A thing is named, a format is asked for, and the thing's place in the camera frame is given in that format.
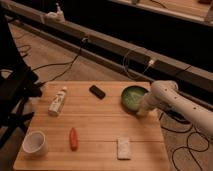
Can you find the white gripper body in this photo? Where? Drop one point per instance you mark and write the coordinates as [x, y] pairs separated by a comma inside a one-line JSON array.
[[145, 106]]

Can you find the white cup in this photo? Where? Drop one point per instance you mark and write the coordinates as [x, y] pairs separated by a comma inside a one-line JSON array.
[[35, 144]]

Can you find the white sponge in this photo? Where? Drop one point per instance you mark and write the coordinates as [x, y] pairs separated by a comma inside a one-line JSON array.
[[123, 148]]

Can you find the black rectangular block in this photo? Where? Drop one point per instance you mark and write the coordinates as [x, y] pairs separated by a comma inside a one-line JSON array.
[[97, 92]]

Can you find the black chair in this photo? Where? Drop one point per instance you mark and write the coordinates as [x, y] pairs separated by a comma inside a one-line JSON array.
[[17, 84]]

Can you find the long metal rail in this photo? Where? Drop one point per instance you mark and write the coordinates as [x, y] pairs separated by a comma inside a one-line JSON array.
[[182, 47]]

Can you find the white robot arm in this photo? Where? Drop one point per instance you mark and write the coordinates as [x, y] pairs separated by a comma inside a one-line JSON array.
[[164, 94]]

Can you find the white power strip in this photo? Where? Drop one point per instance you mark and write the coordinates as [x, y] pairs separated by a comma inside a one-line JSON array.
[[58, 15]]

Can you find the orange carrot toy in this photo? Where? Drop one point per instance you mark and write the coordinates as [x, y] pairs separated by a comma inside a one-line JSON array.
[[73, 139]]

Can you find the green ceramic bowl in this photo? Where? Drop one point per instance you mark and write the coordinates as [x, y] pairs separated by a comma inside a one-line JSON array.
[[131, 97]]

